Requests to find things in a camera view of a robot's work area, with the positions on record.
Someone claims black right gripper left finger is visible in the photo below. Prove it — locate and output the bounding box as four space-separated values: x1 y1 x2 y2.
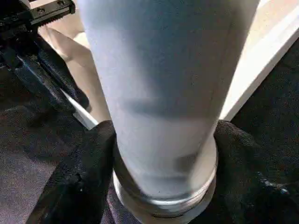
28 119 118 224

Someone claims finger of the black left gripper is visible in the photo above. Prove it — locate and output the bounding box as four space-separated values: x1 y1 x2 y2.
35 37 91 112

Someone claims white plastic table top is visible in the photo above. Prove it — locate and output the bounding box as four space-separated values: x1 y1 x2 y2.
38 0 299 131

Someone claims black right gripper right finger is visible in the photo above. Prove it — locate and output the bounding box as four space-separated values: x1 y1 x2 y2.
203 118 299 224

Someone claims black mat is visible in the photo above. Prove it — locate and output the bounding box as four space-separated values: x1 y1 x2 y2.
0 45 299 224

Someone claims white plastic table leg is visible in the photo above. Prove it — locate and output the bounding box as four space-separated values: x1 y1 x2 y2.
78 0 259 219

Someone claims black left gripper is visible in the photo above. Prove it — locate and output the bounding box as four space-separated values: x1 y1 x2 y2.
0 0 79 117

